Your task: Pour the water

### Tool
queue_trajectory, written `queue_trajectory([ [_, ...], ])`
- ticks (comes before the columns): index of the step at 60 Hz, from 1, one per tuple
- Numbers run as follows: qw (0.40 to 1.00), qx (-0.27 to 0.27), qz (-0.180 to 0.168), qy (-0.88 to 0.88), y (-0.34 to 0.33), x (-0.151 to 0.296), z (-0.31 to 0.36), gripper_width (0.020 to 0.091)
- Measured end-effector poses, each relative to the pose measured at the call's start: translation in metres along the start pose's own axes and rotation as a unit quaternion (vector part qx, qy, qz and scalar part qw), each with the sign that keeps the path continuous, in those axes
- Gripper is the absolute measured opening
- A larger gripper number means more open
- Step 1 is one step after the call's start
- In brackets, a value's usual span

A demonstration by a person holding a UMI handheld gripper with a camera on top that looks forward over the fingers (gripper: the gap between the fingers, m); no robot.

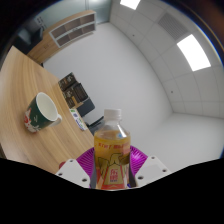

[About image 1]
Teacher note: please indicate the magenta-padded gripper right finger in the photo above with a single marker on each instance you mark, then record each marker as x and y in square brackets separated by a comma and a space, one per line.
[138, 161]

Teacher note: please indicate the square ceiling light panel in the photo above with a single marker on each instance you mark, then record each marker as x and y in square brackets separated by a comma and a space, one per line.
[130, 3]
[194, 52]

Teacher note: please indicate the brown cardboard box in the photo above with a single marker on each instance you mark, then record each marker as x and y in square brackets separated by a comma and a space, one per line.
[71, 98]

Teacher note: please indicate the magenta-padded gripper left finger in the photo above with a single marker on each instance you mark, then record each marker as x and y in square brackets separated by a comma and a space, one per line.
[85, 161]

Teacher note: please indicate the white and green leaflet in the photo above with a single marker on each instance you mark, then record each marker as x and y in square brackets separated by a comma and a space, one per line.
[78, 119]

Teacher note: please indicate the green and white mug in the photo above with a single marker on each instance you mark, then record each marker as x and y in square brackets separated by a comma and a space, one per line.
[38, 115]

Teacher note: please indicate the wooden glass-door shelf cabinet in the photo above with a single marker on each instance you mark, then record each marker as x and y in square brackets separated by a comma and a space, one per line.
[50, 43]

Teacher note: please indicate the yellow-labelled tea drink bottle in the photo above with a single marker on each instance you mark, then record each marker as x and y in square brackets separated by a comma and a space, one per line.
[112, 150]

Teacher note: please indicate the small dark upright box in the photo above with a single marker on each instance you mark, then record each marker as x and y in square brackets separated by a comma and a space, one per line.
[66, 80]

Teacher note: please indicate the black leather sofa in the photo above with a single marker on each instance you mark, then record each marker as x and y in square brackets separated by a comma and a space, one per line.
[30, 38]

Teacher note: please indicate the wide dark box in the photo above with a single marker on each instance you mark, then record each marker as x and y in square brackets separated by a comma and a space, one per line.
[80, 91]

